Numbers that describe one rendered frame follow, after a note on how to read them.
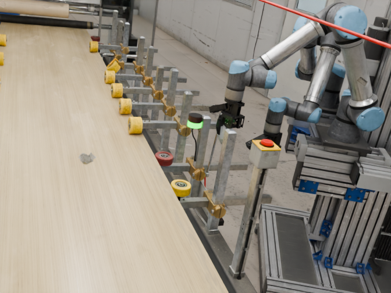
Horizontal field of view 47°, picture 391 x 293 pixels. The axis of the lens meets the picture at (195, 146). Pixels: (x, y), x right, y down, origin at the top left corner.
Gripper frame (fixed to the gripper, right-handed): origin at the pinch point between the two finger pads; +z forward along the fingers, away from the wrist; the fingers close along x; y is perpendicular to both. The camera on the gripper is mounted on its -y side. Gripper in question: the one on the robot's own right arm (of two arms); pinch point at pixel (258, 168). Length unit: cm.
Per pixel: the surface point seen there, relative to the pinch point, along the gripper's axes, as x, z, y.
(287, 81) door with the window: 314, 49, 207
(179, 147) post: 19.2, -2.2, -34.4
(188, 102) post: 19.2, -26.0, -33.5
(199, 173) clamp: -8.5, -3.3, -34.0
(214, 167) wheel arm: -1.5, -2.2, -23.9
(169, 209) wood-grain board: -41, -8, -57
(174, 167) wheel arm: -1.5, -2.6, -43.2
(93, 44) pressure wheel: 172, -14, -57
